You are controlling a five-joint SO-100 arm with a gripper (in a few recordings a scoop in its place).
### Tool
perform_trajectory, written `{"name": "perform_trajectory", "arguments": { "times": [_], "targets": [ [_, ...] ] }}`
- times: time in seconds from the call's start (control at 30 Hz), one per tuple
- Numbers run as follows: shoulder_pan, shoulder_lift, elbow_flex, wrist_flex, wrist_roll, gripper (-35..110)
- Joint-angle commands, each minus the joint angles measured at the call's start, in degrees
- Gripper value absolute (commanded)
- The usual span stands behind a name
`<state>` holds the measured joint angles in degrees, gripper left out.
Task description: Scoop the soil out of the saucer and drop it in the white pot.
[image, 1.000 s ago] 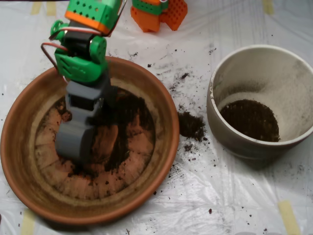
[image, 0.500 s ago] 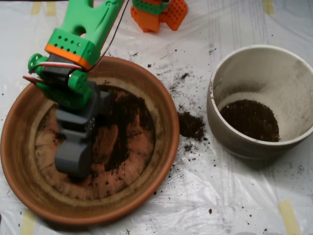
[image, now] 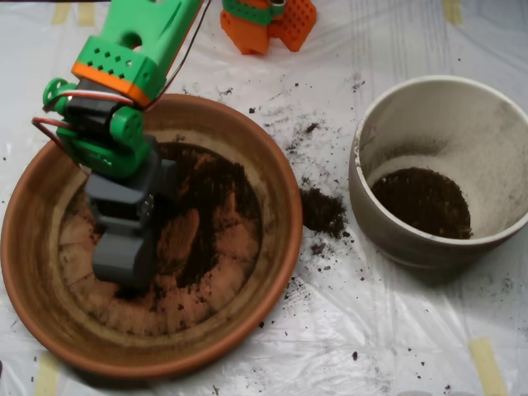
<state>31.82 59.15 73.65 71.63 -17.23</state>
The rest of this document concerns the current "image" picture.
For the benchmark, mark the grey gripper black servo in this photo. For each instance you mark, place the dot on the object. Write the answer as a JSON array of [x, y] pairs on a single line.
[[119, 209]]

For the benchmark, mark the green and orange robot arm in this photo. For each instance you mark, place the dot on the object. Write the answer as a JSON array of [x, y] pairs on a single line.
[[123, 49]]

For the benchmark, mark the orange and green robot base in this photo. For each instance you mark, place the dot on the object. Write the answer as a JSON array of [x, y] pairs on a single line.
[[247, 33]]

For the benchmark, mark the terracotta clay saucer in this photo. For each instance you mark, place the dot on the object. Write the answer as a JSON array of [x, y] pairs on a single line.
[[37, 247]]

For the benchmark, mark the small dark soil clump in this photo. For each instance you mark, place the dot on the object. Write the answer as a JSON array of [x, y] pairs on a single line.
[[318, 248], [312, 128]]

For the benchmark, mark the spilled dark soil pile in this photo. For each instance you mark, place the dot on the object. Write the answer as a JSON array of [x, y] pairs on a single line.
[[323, 212]]

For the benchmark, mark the white ceramic pot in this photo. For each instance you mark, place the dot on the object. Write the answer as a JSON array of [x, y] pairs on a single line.
[[412, 255]]

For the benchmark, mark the beige masking tape strip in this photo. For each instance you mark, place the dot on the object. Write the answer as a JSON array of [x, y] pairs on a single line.
[[61, 14], [86, 15], [46, 377], [488, 367], [452, 11]]

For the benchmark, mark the clear plastic sheet cover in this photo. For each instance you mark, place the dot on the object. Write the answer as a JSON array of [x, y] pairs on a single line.
[[371, 330]]

